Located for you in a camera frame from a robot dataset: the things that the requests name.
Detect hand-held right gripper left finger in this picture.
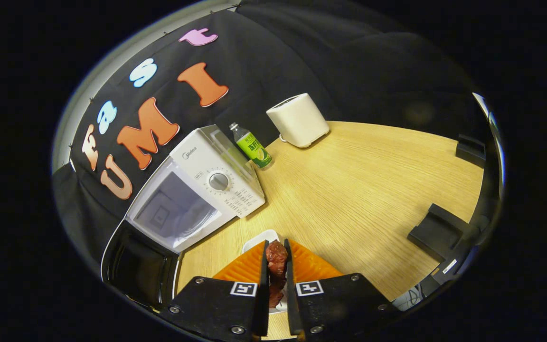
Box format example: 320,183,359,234
160,240,270,342

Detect white toaster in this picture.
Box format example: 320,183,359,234
266,93,330,148

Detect white microwave oven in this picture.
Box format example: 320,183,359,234
101,124,267,312

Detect black holder block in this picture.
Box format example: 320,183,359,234
407,203,469,262
455,134,487,162

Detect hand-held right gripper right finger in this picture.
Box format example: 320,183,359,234
283,239,393,342

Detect green label drink bottle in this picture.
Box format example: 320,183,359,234
229,122,273,169

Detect white food tray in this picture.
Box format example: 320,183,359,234
242,229,289,315

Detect brown meat piece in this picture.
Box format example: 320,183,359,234
265,240,289,308

